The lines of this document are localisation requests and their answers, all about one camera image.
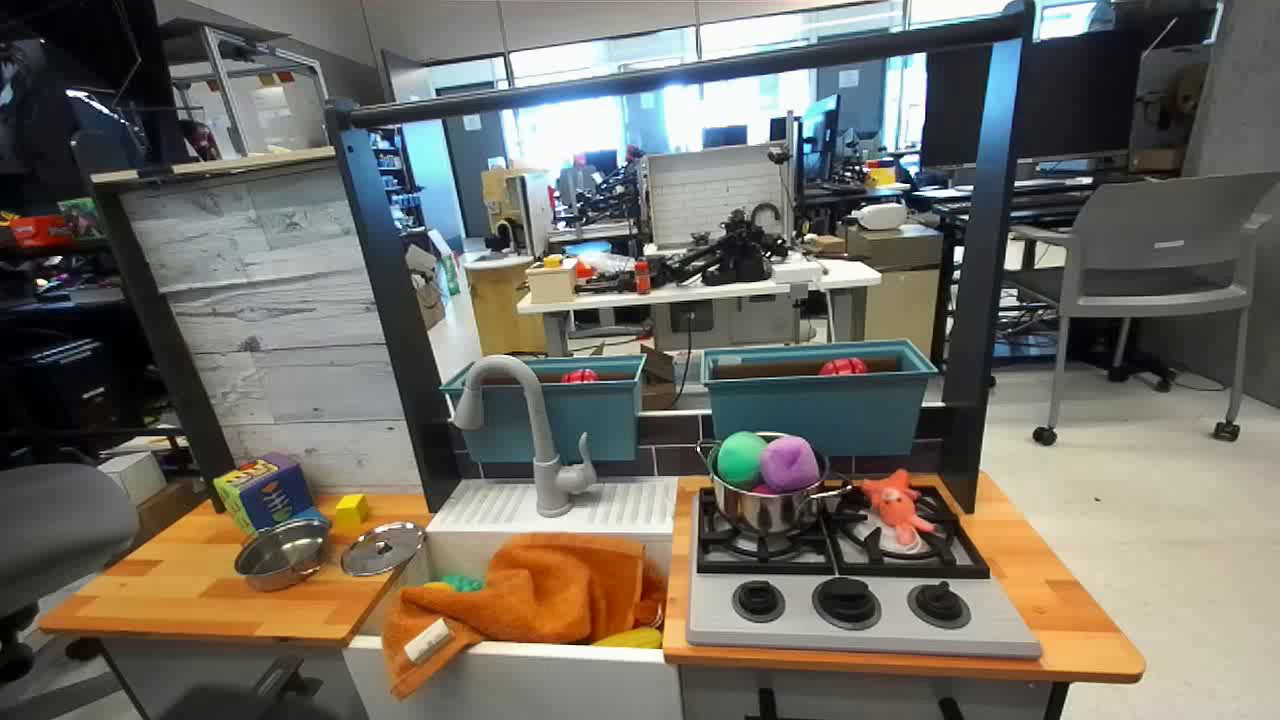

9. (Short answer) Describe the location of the purple plush ball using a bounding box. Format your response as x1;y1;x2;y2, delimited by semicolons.
757;431;824;499

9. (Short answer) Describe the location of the yellow toy cube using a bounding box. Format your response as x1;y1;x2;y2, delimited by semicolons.
329;491;375;536

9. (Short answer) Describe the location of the wooden play kitchen counter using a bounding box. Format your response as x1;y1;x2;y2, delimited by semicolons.
36;473;1151;720

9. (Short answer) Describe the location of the grey toy stove top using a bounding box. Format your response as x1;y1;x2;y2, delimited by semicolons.
686;477;1046;665

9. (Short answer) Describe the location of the white lab table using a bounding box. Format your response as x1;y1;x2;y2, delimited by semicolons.
511;257;890;359

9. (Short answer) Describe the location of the black stove knob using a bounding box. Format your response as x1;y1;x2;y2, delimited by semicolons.
908;576;972;631
727;576;787;629
812;574;883;631

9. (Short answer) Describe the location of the orange towel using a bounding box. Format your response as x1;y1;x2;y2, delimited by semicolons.
379;531;670;705

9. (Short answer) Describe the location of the colourful toy box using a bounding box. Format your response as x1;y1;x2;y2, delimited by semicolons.
210;452;321;536

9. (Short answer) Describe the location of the grey wheeled chair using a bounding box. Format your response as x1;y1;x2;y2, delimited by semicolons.
1010;167;1280;447

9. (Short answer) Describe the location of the black machine on table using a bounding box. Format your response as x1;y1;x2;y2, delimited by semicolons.
686;199;792;290

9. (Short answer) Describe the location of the steel pot lid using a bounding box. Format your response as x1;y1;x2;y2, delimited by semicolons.
338;521;433;579

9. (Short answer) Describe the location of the white board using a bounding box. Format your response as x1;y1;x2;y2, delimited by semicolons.
639;139;799;251

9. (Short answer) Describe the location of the orange plush lobster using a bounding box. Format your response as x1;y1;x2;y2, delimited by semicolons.
852;466;941;551

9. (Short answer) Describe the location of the black metal rod frame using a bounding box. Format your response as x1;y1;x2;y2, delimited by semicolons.
325;0;1038;518

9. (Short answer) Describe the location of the steel bowl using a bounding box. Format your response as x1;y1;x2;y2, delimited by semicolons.
233;518;338;592

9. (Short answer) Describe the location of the grey wood-print panel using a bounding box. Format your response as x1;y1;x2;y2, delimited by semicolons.
85;139;464;499

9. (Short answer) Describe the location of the green plush ball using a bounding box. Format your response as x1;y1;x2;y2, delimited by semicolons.
712;430;772;491

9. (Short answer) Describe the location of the steel pot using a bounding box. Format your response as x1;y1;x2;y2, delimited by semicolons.
700;445;857;541

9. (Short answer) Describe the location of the teal plastic bin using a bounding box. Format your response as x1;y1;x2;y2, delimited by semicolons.
439;352;647;470
696;336;941;466

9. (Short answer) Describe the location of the grey toy faucet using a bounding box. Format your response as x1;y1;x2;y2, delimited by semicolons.
453;352;600;523

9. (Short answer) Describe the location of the white toy sink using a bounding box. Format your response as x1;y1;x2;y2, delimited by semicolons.
341;477;688;720

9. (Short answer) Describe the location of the beige small box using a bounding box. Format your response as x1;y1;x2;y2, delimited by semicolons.
525;257;579;309

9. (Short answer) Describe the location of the grey office chair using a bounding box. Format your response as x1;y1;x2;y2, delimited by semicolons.
0;462;143;693

